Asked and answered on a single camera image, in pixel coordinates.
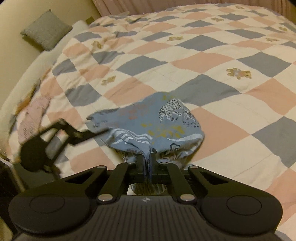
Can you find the checkered pink blue quilt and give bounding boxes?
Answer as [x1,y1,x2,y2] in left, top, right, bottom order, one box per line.
[6,2,296,235]

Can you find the pink patterned folded garment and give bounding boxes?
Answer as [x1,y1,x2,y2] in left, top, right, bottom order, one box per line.
[18,96,51,144]

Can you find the grey square cushion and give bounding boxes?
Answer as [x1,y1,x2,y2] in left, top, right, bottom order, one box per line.
[21,10,73,51]

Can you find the pink curtain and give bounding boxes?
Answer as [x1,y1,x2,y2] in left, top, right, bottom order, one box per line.
[93,0,292,16]

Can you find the white pillow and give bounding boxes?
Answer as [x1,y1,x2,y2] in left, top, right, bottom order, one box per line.
[1,20,89,143]

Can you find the blue leopard print garment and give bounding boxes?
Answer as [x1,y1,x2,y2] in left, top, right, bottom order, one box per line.
[86,92,205,181]

